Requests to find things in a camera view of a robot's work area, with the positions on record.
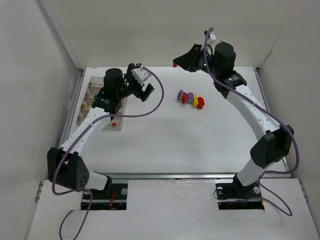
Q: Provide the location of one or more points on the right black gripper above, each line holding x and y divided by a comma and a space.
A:
194, 58

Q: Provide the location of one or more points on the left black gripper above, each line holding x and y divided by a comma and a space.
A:
136, 88

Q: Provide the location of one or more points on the purple flower lego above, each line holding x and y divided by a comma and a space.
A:
180, 95

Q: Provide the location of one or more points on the purple round lego brick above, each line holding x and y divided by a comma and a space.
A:
190, 97

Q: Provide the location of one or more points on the yellow lego brick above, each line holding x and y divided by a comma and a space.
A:
195, 102

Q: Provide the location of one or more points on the red rounded lego brick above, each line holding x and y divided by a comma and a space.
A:
200, 103

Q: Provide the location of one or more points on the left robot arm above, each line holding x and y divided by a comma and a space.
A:
66, 166

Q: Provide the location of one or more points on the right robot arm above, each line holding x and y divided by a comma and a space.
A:
273, 140

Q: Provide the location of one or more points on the clear compartment container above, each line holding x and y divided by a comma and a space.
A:
91, 88

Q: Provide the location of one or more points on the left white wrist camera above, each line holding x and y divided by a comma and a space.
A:
140, 74

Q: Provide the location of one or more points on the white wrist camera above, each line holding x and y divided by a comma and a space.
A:
140, 74
212, 39

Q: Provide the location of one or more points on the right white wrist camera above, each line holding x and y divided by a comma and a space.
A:
212, 39

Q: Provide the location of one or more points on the aluminium front rail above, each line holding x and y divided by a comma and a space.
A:
168, 176

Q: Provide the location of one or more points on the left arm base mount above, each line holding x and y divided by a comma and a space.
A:
112, 199

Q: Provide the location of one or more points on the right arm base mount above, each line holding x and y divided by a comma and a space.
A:
230, 198

